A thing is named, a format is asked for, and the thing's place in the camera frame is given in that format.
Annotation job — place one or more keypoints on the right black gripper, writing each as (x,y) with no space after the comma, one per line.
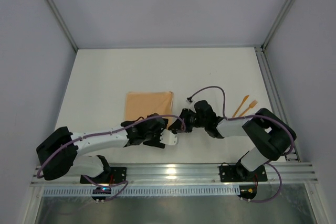
(184,120)

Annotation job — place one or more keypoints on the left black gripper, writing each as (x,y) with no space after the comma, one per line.
(159,126)

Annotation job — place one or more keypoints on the peach satin napkin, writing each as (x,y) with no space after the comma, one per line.
(143,104)

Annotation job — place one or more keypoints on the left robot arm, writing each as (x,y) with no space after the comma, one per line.
(65,152)

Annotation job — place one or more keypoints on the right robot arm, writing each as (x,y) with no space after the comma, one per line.
(269,134)

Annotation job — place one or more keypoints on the orange plastic knife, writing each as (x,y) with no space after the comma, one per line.
(241,104)

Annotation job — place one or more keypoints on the left controller board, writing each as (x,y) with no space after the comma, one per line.
(100,194)

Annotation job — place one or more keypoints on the controller board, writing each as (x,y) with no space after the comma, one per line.
(100,194)
(247,193)

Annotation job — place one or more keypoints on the orange plastic fork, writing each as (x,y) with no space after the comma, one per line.
(250,106)

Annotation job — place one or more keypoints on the right controller board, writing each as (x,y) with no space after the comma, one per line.
(247,193)

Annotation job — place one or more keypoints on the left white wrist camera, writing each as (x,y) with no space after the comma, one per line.
(168,138)

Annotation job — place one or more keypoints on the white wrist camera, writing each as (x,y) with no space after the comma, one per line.
(190,103)
(168,138)

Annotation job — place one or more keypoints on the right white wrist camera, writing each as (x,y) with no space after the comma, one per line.
(190,103)

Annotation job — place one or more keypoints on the aluminium front rail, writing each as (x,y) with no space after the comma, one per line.
(209,174)

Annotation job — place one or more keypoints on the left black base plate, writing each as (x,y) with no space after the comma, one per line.
(111,175)

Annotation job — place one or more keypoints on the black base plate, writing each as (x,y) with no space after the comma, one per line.
(111,175)
(228,172)

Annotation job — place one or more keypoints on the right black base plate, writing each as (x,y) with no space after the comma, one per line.
(228,172)

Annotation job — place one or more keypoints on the slotted grey cable duct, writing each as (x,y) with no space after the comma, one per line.
(143,191)

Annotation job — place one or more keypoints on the right aluminium side rail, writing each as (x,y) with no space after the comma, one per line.
(272,91)

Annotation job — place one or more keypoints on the left aluminium corner post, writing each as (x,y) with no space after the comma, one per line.
(62,24)

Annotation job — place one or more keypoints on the aluminium corner post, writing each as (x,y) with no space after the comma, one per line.
(62,24)
(284,10)

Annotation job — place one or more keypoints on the right aluminium corner post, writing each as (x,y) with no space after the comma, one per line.
(284,10)

